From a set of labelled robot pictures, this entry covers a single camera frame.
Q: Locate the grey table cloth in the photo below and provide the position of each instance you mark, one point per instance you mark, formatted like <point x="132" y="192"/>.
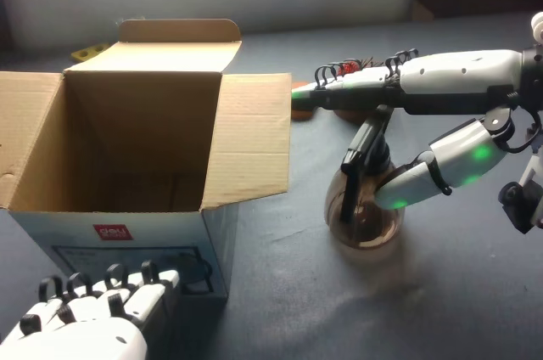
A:
<point x="297" y="292"/>

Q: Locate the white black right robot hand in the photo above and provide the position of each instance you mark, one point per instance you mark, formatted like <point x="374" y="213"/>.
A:
<point x="458" y="75"/>

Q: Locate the yellow cheese wedge toy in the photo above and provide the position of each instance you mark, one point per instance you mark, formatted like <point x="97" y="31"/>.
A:
<point x="87" y="53"/>

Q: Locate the brown spray bottle black nozzle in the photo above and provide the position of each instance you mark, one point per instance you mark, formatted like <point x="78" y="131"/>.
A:
<point x="360" y="224"/>

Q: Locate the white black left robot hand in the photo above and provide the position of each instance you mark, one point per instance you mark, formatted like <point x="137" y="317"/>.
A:
<point x="85" y="334"/>

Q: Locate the chocolate strawberry cake toy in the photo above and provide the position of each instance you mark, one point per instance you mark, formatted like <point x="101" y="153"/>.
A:
<point x="350" y="67"/>

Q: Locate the open cardboard box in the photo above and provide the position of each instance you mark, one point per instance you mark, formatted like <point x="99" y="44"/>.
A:
<point x="140" y="114"/>

